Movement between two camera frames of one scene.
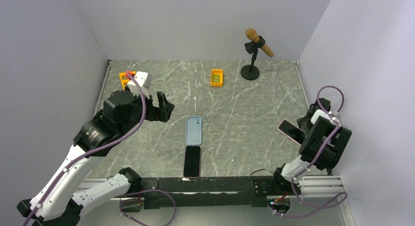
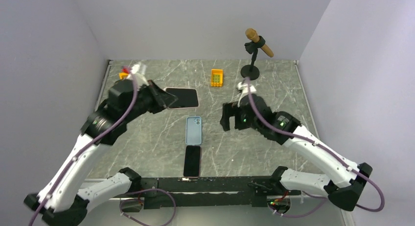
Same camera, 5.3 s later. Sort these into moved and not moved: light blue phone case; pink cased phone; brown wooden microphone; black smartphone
Moved: pink cased phone
Not moved: light blue phone case; black smartphone; brown wooden microphone
